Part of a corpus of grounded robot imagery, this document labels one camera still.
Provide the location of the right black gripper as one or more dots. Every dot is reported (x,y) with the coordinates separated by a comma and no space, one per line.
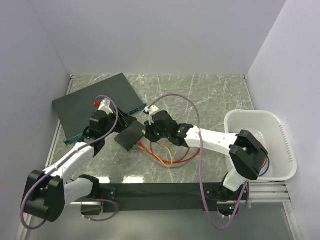
(149,134)

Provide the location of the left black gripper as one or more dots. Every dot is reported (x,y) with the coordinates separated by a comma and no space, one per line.
(124,121)

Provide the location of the small black box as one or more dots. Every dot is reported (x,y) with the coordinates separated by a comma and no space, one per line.
(130,136)

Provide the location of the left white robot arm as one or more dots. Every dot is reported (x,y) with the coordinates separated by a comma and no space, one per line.
(47,192)

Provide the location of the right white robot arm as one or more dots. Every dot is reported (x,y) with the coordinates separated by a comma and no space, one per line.
(246,153)

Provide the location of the white plastic bin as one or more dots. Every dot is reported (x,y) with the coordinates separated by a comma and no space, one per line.
(270,131)

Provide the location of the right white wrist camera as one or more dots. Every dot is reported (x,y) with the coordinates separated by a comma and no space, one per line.
(150,111)

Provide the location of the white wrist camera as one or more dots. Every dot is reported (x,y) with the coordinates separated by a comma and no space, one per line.
(104,106)
(150,111)

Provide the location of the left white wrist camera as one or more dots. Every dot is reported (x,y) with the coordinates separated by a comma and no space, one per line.
(104,106)

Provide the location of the large black network switch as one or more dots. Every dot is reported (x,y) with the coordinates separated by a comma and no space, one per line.
(75,109)

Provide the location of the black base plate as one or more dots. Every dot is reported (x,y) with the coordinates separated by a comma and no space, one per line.
(166,196)

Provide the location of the aluminium frame rail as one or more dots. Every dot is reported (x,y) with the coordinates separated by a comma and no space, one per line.
(259,192)

